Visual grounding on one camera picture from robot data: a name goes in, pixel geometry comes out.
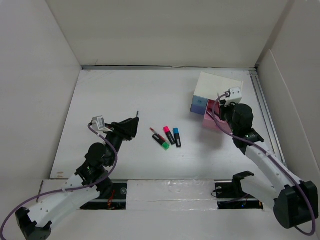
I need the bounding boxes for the blue highlighter marker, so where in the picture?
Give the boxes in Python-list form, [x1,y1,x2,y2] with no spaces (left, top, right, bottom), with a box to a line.
[173,127,182,148]

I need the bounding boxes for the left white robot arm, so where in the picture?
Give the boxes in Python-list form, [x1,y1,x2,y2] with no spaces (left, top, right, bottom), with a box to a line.
[15,116,140,240]

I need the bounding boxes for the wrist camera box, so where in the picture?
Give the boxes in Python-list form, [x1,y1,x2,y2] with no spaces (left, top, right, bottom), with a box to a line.
[224,87,242,107]
[89,115,112,132]

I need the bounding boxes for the white drawer cabinet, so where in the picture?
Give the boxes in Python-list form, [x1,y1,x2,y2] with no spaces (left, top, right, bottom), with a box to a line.
[193,72,243,100]

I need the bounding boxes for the light blue drawer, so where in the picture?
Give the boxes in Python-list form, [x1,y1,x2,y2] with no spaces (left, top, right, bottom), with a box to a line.
[192,95,208,108]

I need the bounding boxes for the pink drawer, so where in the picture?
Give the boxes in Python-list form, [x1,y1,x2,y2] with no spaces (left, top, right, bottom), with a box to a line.
[202,99,232,134]

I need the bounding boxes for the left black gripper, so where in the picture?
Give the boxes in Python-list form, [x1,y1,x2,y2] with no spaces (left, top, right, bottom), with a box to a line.
[102,117,139,166]

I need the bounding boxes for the red pen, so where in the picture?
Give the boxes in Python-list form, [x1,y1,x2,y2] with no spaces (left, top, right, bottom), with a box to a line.
[149,127,163,138]

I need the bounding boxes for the aluminium rail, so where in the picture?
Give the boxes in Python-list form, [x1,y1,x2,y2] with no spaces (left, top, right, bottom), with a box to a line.
[249,69,288,167]
[82,65,256,71]

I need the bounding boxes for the back aluminium rail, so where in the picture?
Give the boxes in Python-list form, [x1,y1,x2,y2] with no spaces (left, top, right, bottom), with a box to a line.
[82,65,256,71]

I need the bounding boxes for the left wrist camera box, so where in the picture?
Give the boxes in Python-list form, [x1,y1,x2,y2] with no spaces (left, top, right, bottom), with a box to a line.
[89,115,112,132]

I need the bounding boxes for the purple blue drawer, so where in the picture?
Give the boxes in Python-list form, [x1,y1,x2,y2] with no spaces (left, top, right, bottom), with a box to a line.
[190,104,207,116]

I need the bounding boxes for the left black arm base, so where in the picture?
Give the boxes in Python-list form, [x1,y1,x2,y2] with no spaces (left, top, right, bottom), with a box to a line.
[80,179,128,211]

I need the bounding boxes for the right aluminium rail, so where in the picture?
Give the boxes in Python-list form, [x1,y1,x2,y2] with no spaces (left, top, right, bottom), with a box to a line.
[249,69,288,167]

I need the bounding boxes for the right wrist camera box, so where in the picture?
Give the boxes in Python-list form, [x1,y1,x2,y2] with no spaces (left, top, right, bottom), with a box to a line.
[224,87,242,107]

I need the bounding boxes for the green highlighter marker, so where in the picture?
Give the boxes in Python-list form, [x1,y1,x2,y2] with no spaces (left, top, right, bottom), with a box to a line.
[152,133,170,150]

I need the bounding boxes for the pink highlighter marker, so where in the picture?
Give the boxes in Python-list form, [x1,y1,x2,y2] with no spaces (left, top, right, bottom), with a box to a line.
[163,126,176,145]

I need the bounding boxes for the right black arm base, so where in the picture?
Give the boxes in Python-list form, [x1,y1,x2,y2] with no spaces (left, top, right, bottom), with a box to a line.
[211,171,264,210]

